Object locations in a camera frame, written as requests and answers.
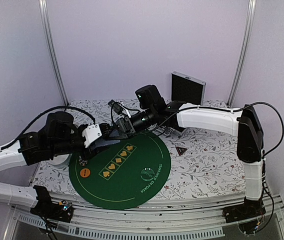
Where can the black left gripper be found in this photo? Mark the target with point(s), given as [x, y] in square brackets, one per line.
[90, 152]

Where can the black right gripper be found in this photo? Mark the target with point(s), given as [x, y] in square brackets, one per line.
[121, 123]

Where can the orange big blind button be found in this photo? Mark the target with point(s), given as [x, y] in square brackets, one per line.
[85, 173]

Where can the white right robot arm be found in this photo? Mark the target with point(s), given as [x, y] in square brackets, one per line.
[242, 123]

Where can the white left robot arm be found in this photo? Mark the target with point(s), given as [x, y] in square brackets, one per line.
[60, 136]

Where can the white ceramic bowl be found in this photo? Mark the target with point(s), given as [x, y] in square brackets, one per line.
[59, 161]

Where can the green round poker mat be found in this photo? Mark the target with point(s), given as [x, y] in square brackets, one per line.
[115, 182]

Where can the clear dealer button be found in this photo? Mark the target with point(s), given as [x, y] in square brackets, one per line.
[147, 174]

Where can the triangular all in button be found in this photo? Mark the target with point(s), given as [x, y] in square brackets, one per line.
[180, 150]

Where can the aluminium poker chip case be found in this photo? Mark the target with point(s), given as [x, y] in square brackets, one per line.
[184, 89]

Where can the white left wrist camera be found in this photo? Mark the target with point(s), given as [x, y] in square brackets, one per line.
[90, 134]

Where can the front aluminium rail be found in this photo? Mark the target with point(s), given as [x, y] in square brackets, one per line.
[182, 219]

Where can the left aluminium frame post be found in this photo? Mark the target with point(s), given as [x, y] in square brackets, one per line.
[51, 49]

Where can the aluminium frame post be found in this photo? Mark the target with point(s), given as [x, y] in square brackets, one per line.
[243, 52]
[51, 49]

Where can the right aluminium frame post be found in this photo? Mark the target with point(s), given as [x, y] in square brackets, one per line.
[243, 52]

